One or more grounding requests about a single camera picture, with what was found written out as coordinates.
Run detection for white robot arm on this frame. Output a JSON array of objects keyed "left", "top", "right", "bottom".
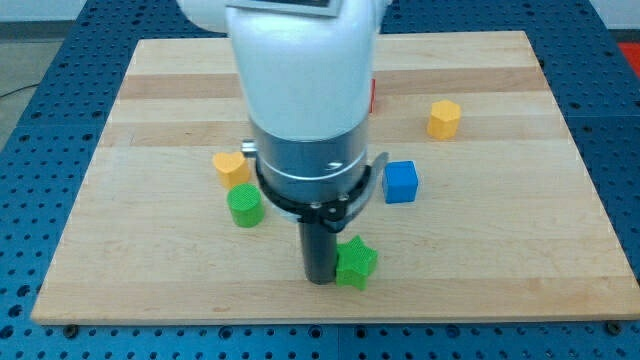
[{"left": 178, "top": 0, "right": 390, "bottom": 203}]

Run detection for green star block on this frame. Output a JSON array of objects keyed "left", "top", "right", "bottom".
[{"left": 335, "top": 235, "right": 378, "bottom": 291}]

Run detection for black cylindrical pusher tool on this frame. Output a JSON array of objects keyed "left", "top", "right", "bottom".
[{"left": 298, "top": 222, "right": 338, "bottom": 285}]

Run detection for green cylinder block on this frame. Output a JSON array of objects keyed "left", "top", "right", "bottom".
[{"left": 227, "top": 183, "right": 264, "bottom": 228}]

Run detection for blue cube block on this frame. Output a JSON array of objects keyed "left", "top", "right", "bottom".
[{"left": 382, "top": 161, "right": 419, "bottom": 204}]

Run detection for yellow heart block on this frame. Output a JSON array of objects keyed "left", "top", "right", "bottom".
[{"left": 212, "top": 152, "right": 250, "bottom": 189}]

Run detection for red block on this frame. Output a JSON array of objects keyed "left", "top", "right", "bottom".
[{"left": 369, "top": 78, "right": 376, "bottom": 114}]

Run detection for yellow hexagon block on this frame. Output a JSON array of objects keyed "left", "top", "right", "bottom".
[{"left": 427, "top": 100, "right": 462, "bottom": 140}]

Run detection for wooden board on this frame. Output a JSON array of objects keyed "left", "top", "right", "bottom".
[{"left": 31, "top": 31, "right": 639, "bottom": 325}]

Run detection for black clamp ring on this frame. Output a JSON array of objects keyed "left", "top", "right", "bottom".
[{"left": 240, "top": 140, "right": 390, "bottom": 234}]

